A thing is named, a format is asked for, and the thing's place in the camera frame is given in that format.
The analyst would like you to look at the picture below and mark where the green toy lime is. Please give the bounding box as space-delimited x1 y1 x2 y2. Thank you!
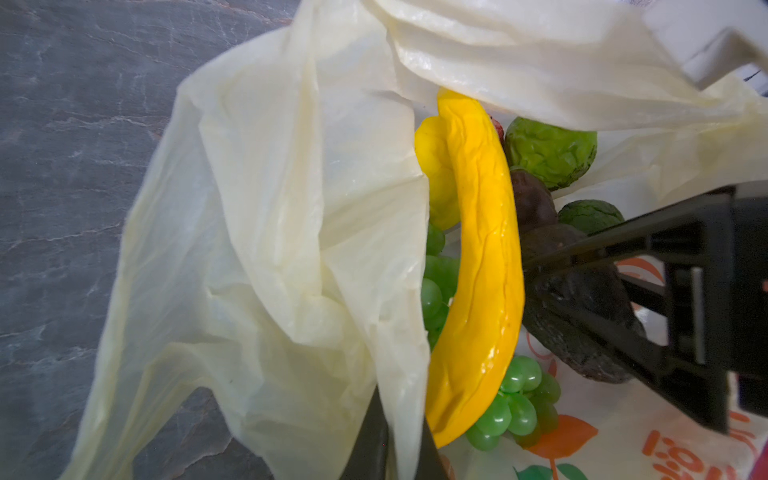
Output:
503 117 598 191

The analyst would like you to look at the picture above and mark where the dark maroon toy fruit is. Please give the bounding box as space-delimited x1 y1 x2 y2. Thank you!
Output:
510 169 558 235

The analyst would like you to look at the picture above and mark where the dark brown toy avocado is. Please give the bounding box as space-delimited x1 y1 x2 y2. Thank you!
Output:
521 224 646 384

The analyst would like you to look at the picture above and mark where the red toy fruit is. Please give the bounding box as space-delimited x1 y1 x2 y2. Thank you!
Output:
490 117 505 144

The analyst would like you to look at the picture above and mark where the yellow toy banana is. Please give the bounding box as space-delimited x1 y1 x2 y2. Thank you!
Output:
425 88 525 448

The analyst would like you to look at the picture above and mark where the small green toy fruit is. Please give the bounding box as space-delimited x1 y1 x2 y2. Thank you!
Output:
558 199 625 235

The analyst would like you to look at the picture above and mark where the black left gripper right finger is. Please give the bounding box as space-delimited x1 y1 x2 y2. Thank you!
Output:
523 185 767 433

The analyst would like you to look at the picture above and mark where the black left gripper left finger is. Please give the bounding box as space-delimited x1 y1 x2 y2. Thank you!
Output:
340 387 449 480

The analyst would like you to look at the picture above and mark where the green toy grape bunch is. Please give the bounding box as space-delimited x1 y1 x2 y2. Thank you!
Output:
425 219 525 448

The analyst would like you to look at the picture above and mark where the cream printed plastic bag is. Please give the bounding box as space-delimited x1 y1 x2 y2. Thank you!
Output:
64 1 767 479

